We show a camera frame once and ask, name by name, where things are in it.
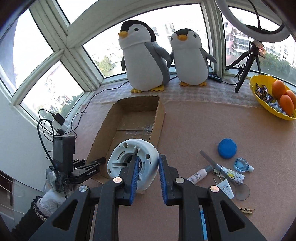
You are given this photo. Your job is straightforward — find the wooden clothespin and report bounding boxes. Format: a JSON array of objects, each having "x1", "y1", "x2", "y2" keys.
[{"x1": 239, "y1": 207, "x2": 254, "y2": 214}]

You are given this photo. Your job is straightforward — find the white AC adapter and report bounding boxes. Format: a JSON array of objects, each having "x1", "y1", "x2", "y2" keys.
[{"x1": 214, "y1": 179, "x2": 235, "y2": 199}]

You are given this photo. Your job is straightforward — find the orange fruit lower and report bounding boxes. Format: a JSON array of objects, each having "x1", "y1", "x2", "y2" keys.
[{"x1": 279, "y1": 94, "x2": 294, "y2": 115}]

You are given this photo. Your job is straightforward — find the yellow fruit bowl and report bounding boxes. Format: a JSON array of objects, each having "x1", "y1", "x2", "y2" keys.
[{"x1": 249, "y1": 74, "x2": 295, "y2": 121}]

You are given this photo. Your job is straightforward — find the orange fruit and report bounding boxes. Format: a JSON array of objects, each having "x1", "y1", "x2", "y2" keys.
[
  {"x1": 286, "y1": 90, "x2": 296, "y2": 109},
  {"x1": 279, "y1": 94, "x2": 294, "y2": 115},
  {"x1": 272, "y1": 80, "x2": 287, "y2": 100}
]

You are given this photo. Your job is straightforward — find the large plush penguin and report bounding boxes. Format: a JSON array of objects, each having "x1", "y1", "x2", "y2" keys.
[{"x1": 118, "y1": 20, "x2": 172, "y2": 93}]

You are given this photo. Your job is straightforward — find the translucent grey plastic spoon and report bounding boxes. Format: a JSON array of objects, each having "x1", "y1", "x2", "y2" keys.
[{"x1": 200, "y1": 150, "x2": 250, "y2": 201}]

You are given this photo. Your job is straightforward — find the white ring light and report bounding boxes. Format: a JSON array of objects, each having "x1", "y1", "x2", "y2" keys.
[{"x1": 215, "y1": 1, "x2": 290, "y2": 43}]

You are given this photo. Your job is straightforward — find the orange fruit upper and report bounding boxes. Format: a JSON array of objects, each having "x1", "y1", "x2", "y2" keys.
[{"x1": 272, "y1": 80, "x2": 287, "y2": 100}]

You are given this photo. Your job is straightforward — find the white cosmetic bottle grey cap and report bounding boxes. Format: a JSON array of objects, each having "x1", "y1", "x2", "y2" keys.
[{"x1": 187, "y1": 165, "x2": 213, "y2": 185}]

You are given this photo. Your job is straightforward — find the patterned white lighter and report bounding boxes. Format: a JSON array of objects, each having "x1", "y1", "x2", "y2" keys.
[{"x1": 213, "y1": 165, "x2": 245, "y2": 185}]

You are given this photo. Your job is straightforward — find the white gloved left hand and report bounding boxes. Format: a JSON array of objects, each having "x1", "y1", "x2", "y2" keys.
[{"x1": 32, "y1": 189, "x2": 73, "y2": 221}]

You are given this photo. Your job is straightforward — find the black tripod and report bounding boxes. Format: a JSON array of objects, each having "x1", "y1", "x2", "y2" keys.
[{"x1": 225, "y1": 40, "x2": 264, "y2": 93}]

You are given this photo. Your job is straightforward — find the white power strip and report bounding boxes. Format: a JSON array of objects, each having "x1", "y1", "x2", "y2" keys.
[{"x1": 52, "y1": 118, "x2": 70, "y2": 135}]

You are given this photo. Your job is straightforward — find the blue round lid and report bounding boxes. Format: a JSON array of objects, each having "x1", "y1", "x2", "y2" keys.
[{"x1": 217, "y1": 138, "x2": 237, "y2": 160}]

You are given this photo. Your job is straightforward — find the orange fruit right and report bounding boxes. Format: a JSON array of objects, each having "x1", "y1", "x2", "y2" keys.
[{"x1": 286, "y1": 90, "x2": 296, "y2": 109}]

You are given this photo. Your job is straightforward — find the white round plug-in device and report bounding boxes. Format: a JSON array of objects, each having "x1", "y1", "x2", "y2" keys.
[{"x1": 106, "y1": 138, "x2": 161, "y2": 192}]

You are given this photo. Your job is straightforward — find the black cable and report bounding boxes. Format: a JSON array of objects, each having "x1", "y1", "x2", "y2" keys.
[{"x1": 36, "y1": 79, "x2": 130, "y2": 160}]

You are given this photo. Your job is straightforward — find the brown cardboard box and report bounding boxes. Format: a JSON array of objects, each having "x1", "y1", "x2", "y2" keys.
[{"x1": 85, "y1": 95, "x2": 166, "y2": 185}]

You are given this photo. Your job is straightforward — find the blue clear small bottle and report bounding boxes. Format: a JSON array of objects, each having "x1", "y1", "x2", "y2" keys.
[{"x1": 233, "y1": 157, "x2": 254, "y2": 173}]

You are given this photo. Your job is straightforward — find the small plush penguin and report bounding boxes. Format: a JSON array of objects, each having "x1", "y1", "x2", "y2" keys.
[{"x1": 170, "y1": 28, "x2": 217, "y2": 87}]

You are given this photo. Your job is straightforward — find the wrapped candies pile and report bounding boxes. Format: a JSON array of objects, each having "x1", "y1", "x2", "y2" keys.
[{"x1": 255, "y1": 84, "x2": 286, "y2": 114}]

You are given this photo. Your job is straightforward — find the black charger plug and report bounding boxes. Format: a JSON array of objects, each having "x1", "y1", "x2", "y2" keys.
[{"x1": 53, "y1": 113, "x2": 65, "y2": 125}]

